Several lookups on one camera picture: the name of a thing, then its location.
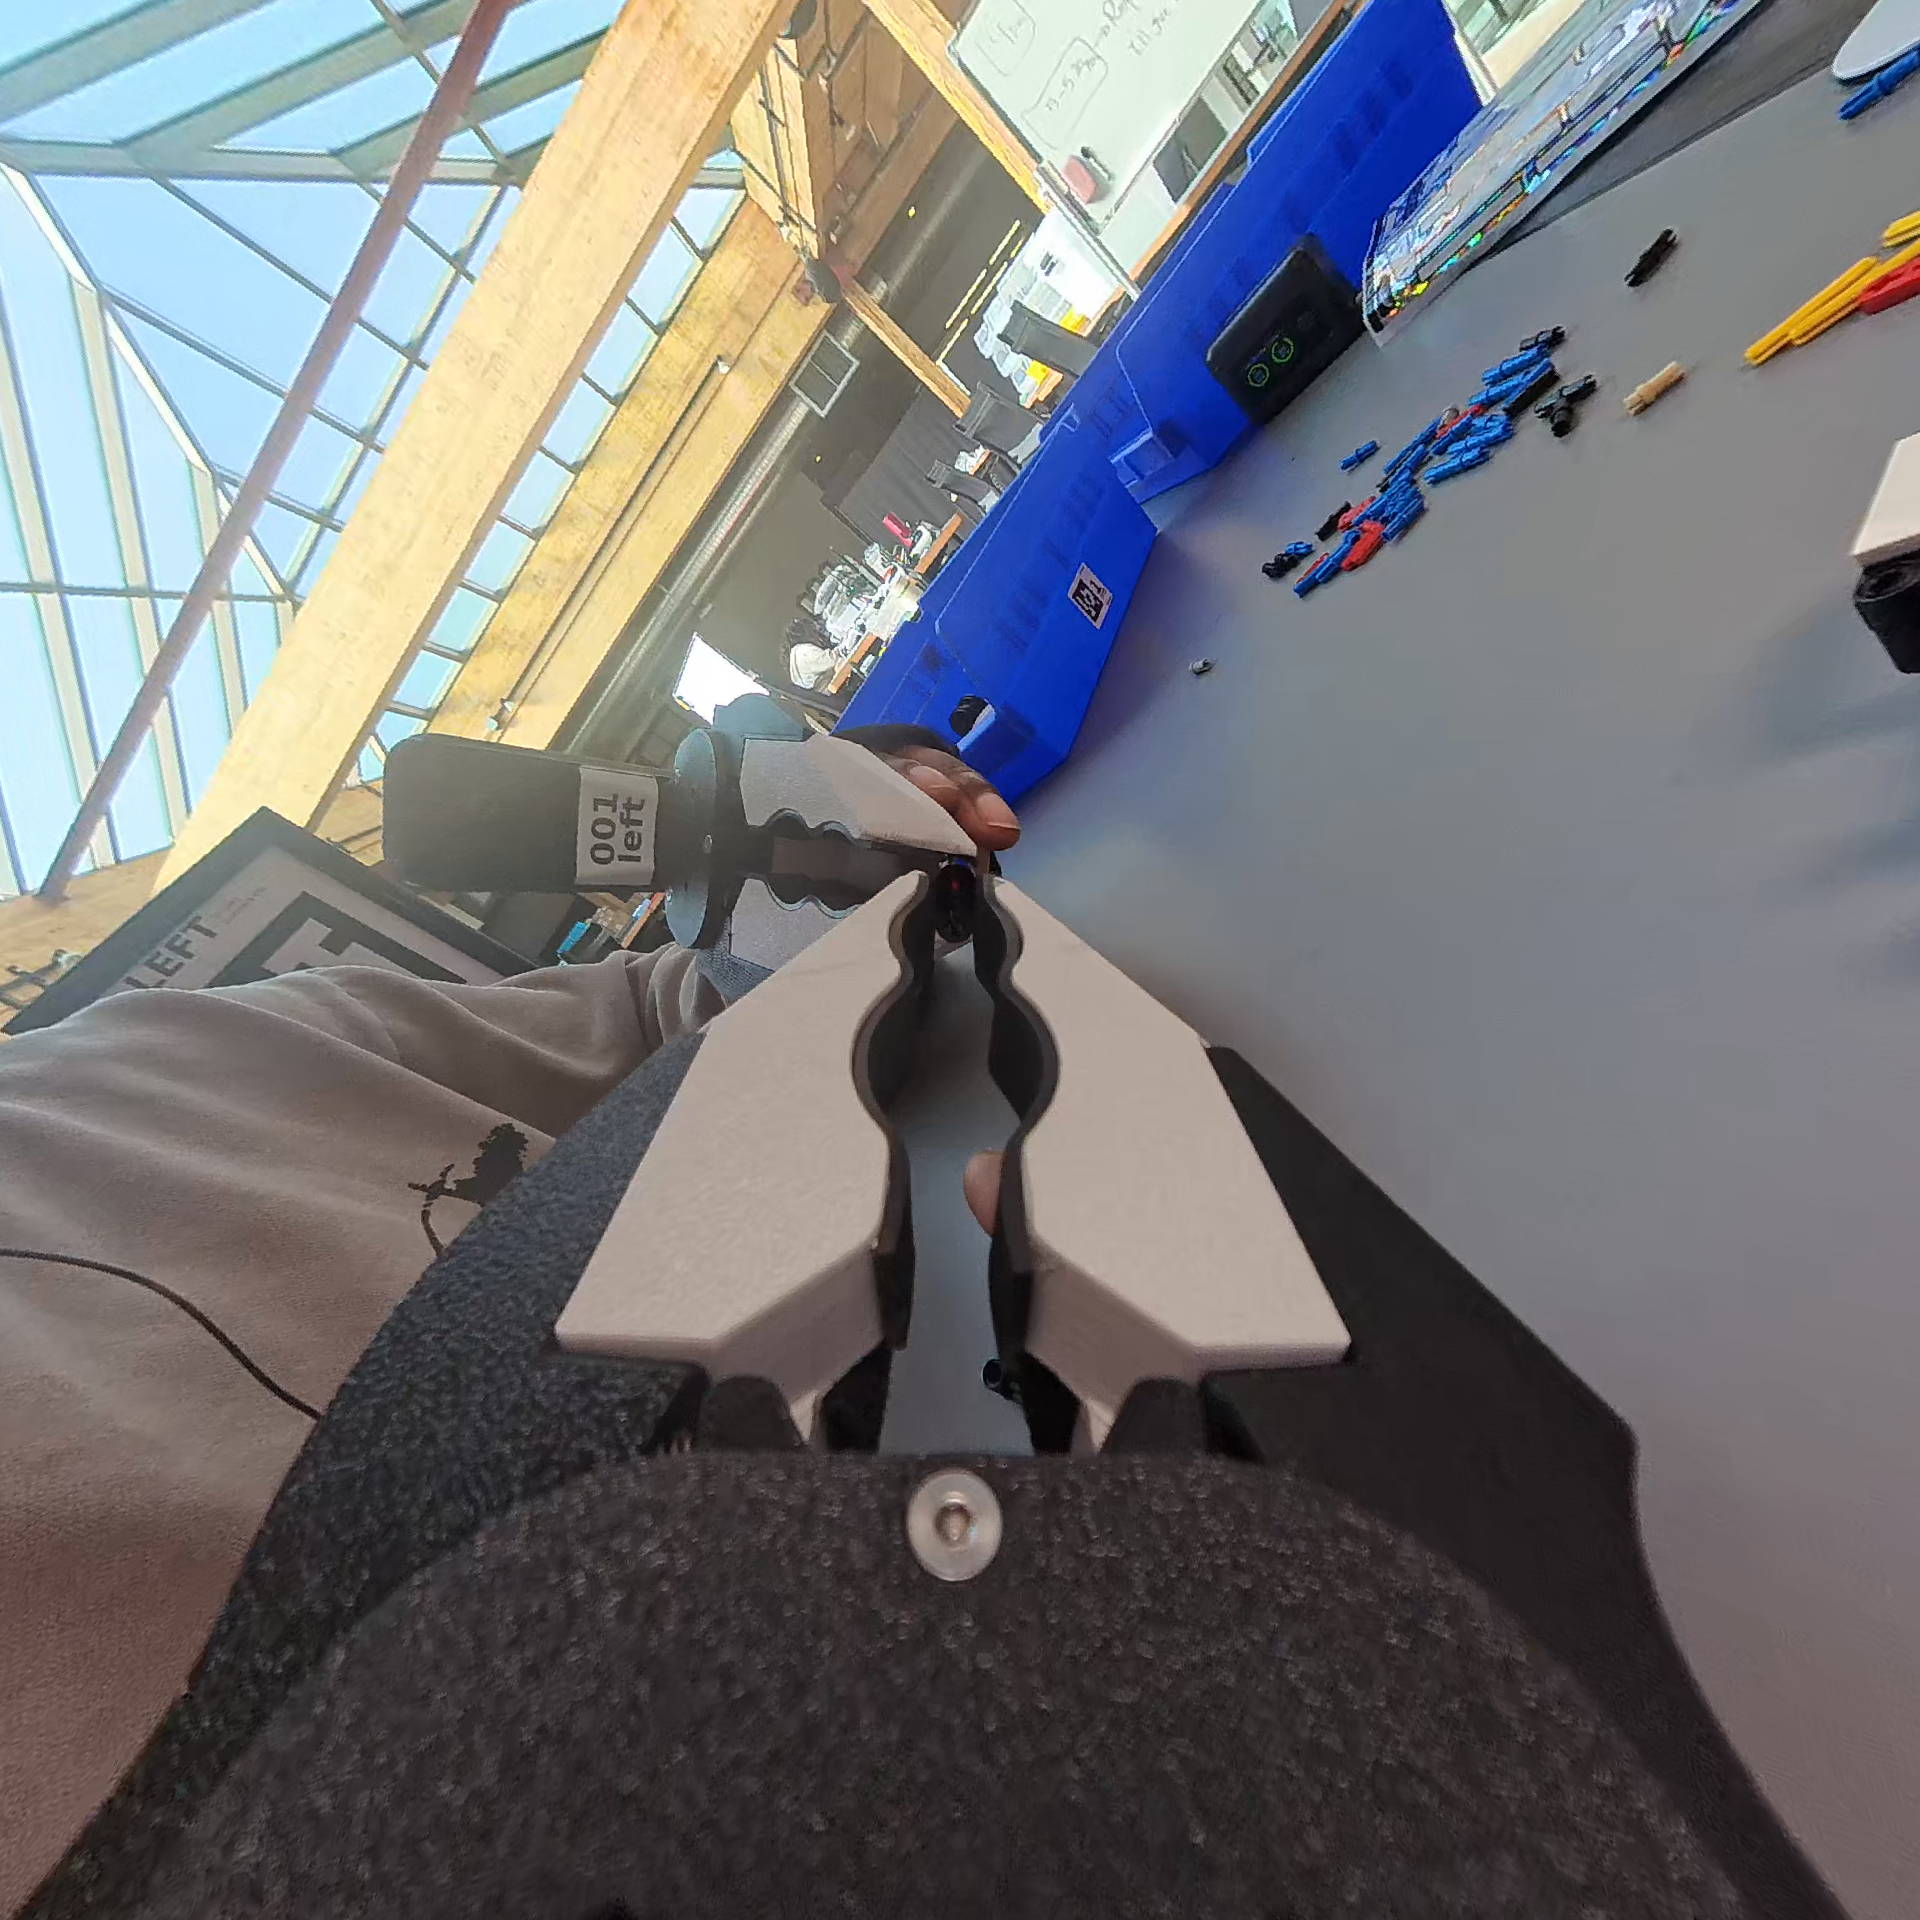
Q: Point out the person's right hand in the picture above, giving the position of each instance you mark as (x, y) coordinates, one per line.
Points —
(983, 1190)

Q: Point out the black device with green rings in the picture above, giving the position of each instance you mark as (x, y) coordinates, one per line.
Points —
(1283, 339)

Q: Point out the pink roof pipe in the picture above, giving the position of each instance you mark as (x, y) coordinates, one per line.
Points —
(270, 450)

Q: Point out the small black brick connector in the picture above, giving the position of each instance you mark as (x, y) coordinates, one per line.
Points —
(1564, 407)
(1652, 257)

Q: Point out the blue brick piece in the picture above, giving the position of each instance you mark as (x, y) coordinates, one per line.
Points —
(1878, 93)

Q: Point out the skylight window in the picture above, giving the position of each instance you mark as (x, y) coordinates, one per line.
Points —
(149, 375)

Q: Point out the wooden roof beam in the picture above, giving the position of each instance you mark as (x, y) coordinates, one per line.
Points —
(494, 375)
(662, 450)

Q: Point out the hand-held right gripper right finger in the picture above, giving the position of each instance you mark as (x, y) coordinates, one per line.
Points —
(1171, 1185)

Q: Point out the toy instruction booklet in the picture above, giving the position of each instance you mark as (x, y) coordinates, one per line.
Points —
(1529, 165)

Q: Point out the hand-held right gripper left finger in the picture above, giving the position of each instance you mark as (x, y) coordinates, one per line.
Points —
(735, 1185)

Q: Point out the pile of small brick pieces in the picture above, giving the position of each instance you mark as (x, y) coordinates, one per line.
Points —
(1424, 465)

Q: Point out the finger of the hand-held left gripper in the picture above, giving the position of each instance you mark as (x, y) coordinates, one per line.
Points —
(797, 921)
(840, 797)

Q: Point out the black printed brick panel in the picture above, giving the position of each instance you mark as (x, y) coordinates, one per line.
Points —
(957, 902)

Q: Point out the grey desk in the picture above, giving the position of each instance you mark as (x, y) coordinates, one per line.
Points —
(1501, 902)

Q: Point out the person's left hand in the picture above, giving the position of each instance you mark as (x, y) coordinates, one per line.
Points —
(975, 809)

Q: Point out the tan brick piece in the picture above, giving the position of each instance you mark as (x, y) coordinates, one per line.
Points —
(1652, 386)

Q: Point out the person's left forearm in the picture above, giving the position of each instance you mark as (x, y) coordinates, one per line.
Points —
(600, 1005)

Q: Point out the whiteboard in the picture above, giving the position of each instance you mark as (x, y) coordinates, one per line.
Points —
(1096, 77)

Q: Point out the cluttered background table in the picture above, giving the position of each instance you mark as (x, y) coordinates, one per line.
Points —
(886, 599)

